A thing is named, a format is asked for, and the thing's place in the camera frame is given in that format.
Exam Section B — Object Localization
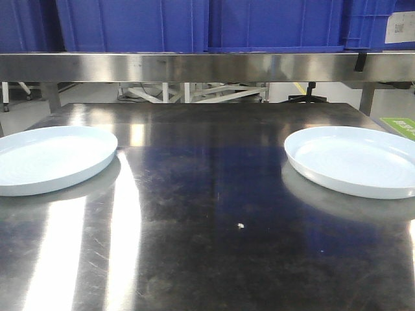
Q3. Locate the light blue plate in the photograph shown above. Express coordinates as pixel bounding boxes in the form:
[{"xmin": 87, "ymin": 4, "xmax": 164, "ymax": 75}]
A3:
[
  {"xmin": 1, "ymin": 126, "xmax": 118, "ymax": 196},
  {"xmin": 283, "ymin": 126, "xmax": 414, "ymax": 200}
]

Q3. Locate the steel shelf leg left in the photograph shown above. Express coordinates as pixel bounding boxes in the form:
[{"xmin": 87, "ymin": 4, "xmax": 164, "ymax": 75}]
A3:
[{"xmin": 40, "ymin": 82, "xmax": 62, "ymax": 113}]

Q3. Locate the steel shelf leg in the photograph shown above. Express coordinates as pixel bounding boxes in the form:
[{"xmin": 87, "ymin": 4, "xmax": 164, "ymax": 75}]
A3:
[
  {"xmin": 40, "ymin": 82, "xmax": 62, "ymax": 113},
  {"xmin": 359, "ymin": 82, "xmax": 377, "ymax": 117}
]

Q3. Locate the steel shelf leg right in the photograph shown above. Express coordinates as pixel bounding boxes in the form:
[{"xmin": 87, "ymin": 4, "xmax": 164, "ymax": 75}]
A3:
[{"xmin": 359, "ymin": 82, "xmax": 377, "ymax": 117}]

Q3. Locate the black office chair base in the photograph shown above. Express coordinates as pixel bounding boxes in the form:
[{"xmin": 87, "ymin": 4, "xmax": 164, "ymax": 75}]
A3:
[{"xmin": 283, "ymin": 82, "xmax": 327, "ymax": 104}]

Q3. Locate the blue plastic bin centre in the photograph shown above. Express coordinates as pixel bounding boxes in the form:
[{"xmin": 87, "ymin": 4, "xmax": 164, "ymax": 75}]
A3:
[{"xmin": 207, "ymin": 0, "xmax": 343, "ymax": 53}]

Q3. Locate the blue plastic bin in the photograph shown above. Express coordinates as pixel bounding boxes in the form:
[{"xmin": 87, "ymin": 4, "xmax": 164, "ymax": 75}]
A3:
[
  {"xmin": 340, "ymin": 1, "xmax": 414, "ymax": 51},
  {"xmin": 207, "ymin": 0, "xmax": 343, "ymax": 53},
  {"xmin": 56, "ymin": 0, "xmax": 209, "ymax": 53}
]

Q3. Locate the blue plastic bin left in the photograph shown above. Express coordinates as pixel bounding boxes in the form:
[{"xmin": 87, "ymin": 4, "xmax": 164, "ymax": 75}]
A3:
[{"xmin": 56, "ymin": 0, "xmax": 209, "ymax": 53}]

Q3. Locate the black tape strip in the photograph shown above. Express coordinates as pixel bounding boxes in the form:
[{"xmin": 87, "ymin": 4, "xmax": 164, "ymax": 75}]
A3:
[{"xmin": 353, "ymin": 52, "xmax": 367, "ymax": 72}]

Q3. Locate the green floor sign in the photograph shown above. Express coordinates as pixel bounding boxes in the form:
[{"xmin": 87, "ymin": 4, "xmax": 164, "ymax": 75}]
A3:
[{"xmin": 380, "ymin": 117, "xmax": 415, "ymax": 141}]

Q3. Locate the blue plastic bin right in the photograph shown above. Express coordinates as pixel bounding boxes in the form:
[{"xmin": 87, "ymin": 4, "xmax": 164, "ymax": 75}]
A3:
[{"xmin": 340, "ymin": 1, "xmax": 414, "ymax": 51}]

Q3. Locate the white paper label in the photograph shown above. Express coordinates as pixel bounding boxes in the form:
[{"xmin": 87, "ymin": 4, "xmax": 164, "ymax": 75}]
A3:
[{"xmin": 385, "ymin": 11, "xmax": 414, "ymax": 44}]

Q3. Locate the white metal frame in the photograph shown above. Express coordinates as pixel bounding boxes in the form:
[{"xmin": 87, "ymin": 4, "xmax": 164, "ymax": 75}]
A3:
[{"xmin": 117, "ymin": 82, "xmax": 270, "ymax": 104}]

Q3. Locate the stainless steel shelf rail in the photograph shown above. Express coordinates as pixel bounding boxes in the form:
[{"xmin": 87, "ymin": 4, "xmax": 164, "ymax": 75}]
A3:
[{"xmin": 1, "ymin": 51, "xmax": 414, "ymax": 82}]

